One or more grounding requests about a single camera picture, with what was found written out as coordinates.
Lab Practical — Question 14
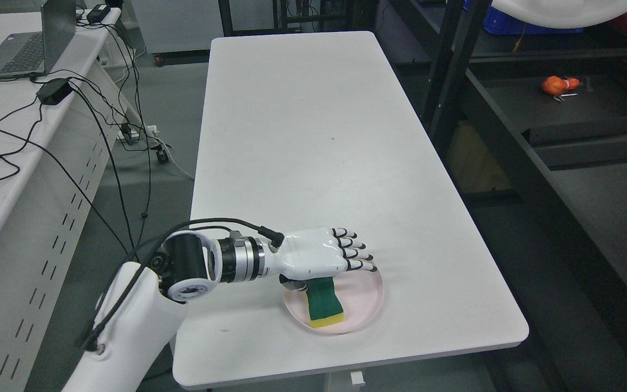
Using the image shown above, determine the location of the orange object on shelf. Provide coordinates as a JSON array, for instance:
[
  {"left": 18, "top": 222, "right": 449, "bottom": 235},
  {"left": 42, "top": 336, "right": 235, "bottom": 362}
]
[{"left": 542, "top": 75, "right": 581, "bottom": 96}]

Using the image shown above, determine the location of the white side desk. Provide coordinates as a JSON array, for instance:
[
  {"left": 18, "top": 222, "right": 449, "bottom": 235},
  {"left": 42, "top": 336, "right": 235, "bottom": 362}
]
[{"left": 0, "top": 10, "right": 138, "bottom": 391}]

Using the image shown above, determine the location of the green yellow sponge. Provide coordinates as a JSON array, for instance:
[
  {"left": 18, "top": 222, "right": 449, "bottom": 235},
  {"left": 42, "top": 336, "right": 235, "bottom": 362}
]
[{"left": 304, "top": 277, "right": 345, "bottom": 328}]

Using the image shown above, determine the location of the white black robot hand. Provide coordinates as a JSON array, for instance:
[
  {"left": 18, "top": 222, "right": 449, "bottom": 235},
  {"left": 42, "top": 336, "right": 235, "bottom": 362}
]
[{"left": 263, "top": 226, "right": 378, "bottom": 292}]

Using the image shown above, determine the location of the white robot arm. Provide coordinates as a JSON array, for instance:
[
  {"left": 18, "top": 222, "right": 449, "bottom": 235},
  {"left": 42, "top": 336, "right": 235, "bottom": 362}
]
[{"left": 63, "top": 229, "right": 276, "bottom": 391}]

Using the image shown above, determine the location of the blue plastic crate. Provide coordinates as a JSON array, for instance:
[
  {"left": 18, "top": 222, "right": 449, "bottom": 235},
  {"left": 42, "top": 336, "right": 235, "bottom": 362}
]
[{"left": 483, "top": 7, "right": 585, "bottom": 35}]

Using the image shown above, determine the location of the white round lamp shade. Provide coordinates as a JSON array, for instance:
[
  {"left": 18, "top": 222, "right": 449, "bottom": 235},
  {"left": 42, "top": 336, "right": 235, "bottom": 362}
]
[{"left": 491, "top": 1, "right": 627, "bottom": 29}]

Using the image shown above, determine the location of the black power adapter brick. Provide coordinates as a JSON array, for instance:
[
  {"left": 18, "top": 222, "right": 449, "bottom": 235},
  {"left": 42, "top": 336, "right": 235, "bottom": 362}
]
[{"left": 36, "top": 78, "right": 73, "bottom": 105}]

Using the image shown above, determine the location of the grey open laptop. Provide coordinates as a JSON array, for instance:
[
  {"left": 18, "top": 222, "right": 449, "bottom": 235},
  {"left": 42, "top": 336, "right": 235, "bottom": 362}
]
[{"left": 0, "top": 1, "right": 76, "bottom": 80}]

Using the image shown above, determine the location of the black metal shelf rack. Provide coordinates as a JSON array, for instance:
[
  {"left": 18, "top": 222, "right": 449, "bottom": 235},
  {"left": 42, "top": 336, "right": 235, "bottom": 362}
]
[{"left": 454, "top": 24, "right": 627, "bottom": 355}]

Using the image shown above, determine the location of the white power strip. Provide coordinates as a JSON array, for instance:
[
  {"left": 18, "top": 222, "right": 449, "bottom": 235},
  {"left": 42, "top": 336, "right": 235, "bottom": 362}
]
[{"left": 116, "top": 122, "right": 159, "bottom": 145}]

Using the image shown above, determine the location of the pink round plate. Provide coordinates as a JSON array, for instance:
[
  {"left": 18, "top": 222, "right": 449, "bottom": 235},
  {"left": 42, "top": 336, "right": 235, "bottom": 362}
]
[{"left": 281, "top": 271, "right": 385, "bottom": 334}]

